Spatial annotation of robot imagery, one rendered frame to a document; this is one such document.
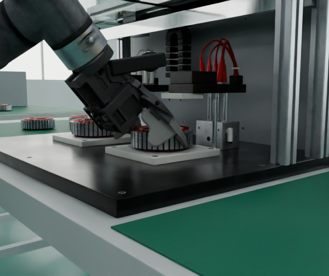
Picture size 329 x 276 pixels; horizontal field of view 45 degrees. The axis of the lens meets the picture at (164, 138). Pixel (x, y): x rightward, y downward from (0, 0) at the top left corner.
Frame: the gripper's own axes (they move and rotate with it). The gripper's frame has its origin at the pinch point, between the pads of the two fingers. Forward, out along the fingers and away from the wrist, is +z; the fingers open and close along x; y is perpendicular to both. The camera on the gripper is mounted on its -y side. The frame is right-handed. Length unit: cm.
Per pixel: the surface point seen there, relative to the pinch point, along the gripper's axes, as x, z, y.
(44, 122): -71, 6, -3
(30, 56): -472, 61, -145
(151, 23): -15.4, -11.6, -21.8
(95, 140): -16.7, -1.9, 4.9
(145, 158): 5.4, -3.7, 7.5
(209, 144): 0.2, 9.1, -7.2
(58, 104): -472, 134, -131
